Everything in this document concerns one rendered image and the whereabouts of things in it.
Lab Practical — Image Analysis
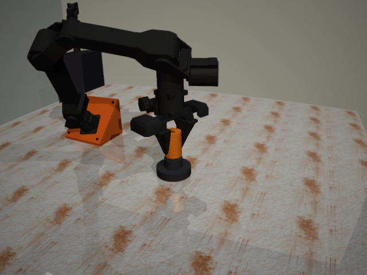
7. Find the orange knob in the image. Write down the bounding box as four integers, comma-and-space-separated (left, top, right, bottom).
165, 128, 182, 159

